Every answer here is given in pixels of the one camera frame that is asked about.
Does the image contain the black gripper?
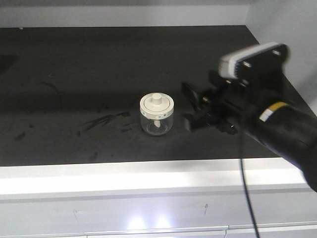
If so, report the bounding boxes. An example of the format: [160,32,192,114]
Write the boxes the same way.
[181,70,263,135]

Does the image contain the black camera cable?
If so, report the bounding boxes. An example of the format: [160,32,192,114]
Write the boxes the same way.
[238,128,261,238]

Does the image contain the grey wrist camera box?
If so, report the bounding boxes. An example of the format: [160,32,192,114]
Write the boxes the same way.
[218,42,289,81]

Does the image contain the glass jar with white lid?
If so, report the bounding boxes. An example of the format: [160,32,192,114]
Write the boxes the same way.
[139,93,174,136]

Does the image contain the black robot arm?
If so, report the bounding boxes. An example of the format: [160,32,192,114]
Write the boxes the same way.
[181,71,317,190]

